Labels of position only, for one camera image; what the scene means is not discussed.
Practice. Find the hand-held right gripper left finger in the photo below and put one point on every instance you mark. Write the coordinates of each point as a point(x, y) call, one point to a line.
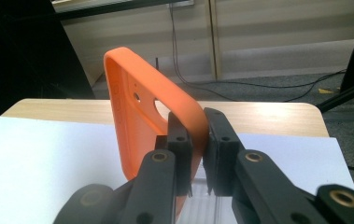
point(181, 146)

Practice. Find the white wall outlet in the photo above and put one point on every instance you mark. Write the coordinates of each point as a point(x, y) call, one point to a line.
point(181, 3)

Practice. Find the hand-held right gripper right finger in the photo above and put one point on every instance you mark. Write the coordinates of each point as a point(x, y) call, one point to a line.
point(224, 149)

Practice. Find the yellow floor tape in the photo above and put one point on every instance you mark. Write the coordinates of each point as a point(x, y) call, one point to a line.
point(325, 90)

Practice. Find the orange phone case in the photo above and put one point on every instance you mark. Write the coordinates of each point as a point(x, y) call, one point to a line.
point(140, 133)

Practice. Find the white table mat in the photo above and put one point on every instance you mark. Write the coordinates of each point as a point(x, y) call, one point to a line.
point(40, 171)

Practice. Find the black metal stand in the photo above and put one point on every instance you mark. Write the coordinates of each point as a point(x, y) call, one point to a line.
point(346, 96)

